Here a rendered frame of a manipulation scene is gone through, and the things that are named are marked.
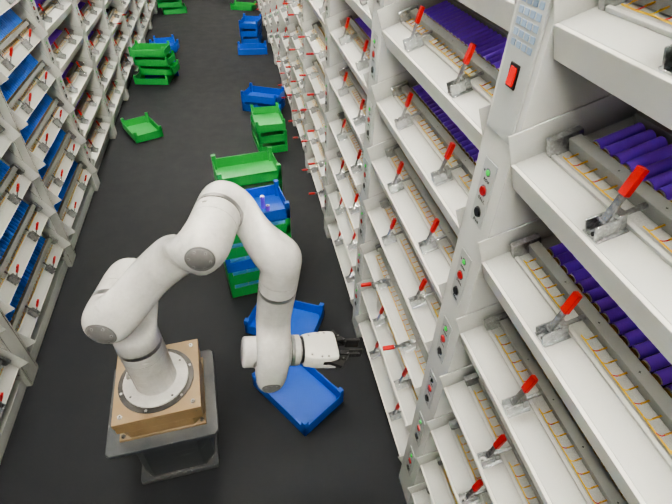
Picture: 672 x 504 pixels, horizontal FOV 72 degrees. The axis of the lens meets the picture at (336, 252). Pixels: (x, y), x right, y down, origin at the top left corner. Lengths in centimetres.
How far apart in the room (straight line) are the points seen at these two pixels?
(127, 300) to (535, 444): 87
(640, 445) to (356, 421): 127
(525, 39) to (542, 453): 62
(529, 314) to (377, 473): 110
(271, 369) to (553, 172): 78
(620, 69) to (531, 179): 20
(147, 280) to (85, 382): 108
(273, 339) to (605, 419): 73
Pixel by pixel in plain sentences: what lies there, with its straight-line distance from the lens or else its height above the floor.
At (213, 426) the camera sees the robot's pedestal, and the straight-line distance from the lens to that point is 154.
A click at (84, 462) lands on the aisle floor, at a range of 194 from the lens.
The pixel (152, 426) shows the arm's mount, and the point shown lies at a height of 33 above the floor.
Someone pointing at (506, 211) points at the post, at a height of 117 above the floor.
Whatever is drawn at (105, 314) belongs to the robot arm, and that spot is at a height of 80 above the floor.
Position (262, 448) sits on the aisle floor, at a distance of 180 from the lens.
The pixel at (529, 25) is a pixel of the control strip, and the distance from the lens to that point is 71.
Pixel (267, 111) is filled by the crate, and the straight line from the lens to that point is 354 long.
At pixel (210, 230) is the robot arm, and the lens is 91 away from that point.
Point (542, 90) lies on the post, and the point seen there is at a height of 137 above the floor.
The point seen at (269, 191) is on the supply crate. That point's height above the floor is 42.
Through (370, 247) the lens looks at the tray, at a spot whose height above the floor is 51.
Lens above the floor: 160
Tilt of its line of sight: 41 degrees down
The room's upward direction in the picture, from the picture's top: 2 degrees clockwise
